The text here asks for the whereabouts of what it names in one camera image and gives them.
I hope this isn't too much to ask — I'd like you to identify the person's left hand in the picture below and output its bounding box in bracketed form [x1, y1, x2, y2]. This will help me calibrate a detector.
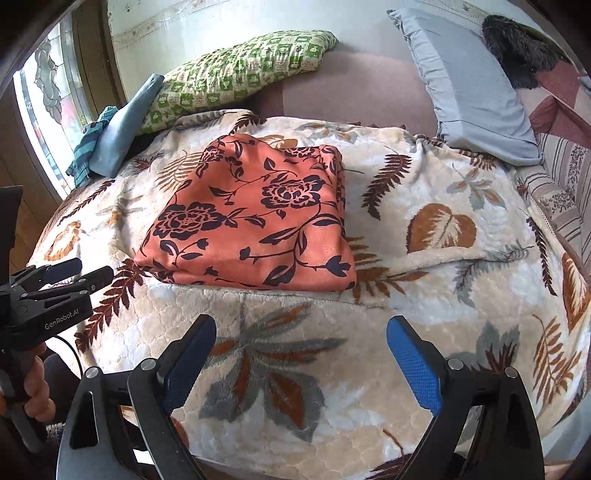
[22, 344, 52, 422]

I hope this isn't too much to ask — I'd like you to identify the blue-grey folded cloth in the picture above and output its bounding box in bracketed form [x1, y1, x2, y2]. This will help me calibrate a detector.
[89, 73, 165, 179]

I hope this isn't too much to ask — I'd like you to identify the teal striped cloth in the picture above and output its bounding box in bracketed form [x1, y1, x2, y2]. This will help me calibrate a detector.
[65, 105, 122, 189]

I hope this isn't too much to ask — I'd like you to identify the cream leaf printed blanket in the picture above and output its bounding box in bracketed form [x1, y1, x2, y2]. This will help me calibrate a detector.
[28, 108, 591, 480]

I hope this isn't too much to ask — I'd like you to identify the dark furry cloth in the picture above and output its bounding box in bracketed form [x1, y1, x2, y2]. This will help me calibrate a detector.
[481, 14, 574, 91]

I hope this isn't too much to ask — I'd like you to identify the striped floral bed cloth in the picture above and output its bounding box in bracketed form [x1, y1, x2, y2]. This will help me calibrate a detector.
[513, 133, 591, 261]

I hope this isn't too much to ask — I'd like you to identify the maroon pink patterned cloth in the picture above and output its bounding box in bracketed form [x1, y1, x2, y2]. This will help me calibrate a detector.
[516, 59, 591, 149]

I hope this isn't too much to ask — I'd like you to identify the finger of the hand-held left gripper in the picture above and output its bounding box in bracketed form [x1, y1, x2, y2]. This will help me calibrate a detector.
[11, 257, 84, 289]
[23, 266, 114, 305]

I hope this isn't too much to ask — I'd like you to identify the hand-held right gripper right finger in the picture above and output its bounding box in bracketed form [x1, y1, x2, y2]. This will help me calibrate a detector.
[385, 315, 548, 480]

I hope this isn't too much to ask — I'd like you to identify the purple quilted mattress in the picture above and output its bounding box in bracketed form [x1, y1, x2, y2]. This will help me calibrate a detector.
[252, 46, 445, 139]

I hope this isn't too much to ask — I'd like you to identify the stained glass window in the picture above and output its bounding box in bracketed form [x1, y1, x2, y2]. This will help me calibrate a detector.
[13, 18, 95, 191]

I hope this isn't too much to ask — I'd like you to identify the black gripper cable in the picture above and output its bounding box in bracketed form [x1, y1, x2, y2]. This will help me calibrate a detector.
[46, 334, 86, 376]

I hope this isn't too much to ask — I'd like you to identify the orange floral garment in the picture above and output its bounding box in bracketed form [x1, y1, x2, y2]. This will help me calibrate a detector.
[133, 134, 358, 292]

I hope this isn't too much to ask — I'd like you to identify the grey-blue frilled pillow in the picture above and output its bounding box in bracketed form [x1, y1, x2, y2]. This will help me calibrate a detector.
[387, 7, 544, 167]

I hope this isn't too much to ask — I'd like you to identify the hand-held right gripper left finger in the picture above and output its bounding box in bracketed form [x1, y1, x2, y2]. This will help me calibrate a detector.
[55, 314, 218, 480]

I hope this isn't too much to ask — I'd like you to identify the green checkered pillow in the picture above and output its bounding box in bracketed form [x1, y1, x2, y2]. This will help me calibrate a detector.
[139, 29, 340, 136]

